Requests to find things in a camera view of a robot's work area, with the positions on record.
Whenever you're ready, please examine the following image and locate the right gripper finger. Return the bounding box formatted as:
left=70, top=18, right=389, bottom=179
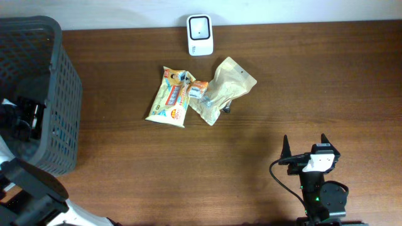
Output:
left=280, top=135, right=292, bottom=159
left=320, top=133, right=337, bottom=151

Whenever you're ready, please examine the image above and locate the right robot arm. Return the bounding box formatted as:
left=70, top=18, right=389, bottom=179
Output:
left=277, top=134, right=365, bottom=226

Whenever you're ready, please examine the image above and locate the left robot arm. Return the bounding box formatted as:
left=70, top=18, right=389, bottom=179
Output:
left=1, top=139, right=120, bottom=226

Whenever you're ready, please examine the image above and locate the yellow wet wipes pack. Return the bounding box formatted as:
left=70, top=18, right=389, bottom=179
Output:
left=146, top=67, right=195, bottom=128

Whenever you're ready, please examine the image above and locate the kraft paper pouch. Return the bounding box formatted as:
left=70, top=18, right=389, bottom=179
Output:
left=190, top=57, right=257, bottom=126

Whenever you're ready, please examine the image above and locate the orange tissue pack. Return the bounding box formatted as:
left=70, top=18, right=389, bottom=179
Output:
left=188, top=80, right=209, bottom=99

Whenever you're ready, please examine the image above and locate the grey plastic mesh basket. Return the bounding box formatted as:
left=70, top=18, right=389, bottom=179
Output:
left=1, top=16, right=82, bottom=176

